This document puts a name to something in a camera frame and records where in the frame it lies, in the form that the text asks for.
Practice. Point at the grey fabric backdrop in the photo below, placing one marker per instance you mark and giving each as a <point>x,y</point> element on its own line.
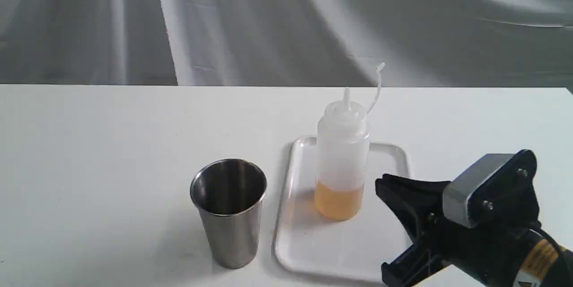
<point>423,43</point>

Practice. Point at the translucent plastic squeeze bottle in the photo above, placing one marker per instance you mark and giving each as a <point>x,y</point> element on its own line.
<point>343,144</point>

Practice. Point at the stainless steel cup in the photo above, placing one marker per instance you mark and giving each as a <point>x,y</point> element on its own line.
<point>229,195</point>

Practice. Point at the white rectangular plastic tray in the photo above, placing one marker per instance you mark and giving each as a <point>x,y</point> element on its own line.
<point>352,250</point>

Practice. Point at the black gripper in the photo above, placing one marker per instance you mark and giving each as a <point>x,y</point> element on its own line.
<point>492,254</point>

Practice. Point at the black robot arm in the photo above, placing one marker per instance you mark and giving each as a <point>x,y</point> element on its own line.
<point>548,260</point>

